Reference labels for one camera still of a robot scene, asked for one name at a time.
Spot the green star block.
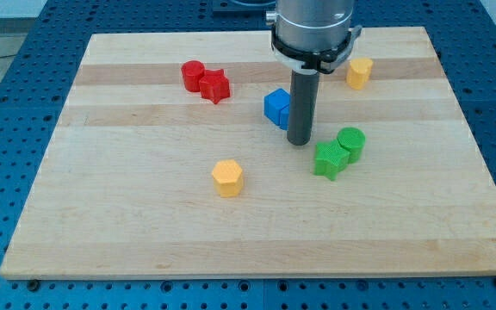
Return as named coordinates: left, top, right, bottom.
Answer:
left=313, top=139, right=350, bottom=181

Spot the yellow hexagon block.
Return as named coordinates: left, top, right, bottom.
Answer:
left=211, top=159, right=244, bottom=198

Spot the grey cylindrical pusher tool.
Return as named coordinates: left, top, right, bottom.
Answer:
left=287, top=71, right=319, bottom=146

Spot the red star block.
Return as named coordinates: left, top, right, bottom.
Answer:
left=199, top=69, right=231, bottom=104

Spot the blue cube block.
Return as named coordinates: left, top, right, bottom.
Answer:
left=263, top=89, right=290, bottom=130

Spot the red cylinder block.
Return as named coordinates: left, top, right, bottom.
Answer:
left=181, top=60, right=205, bottom=92

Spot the light wooden board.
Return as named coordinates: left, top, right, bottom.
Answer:
left=0, top=27, right=496, bottom=280

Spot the green cylinder block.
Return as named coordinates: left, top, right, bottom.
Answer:
left=337, top=127, right=366, bottom=164

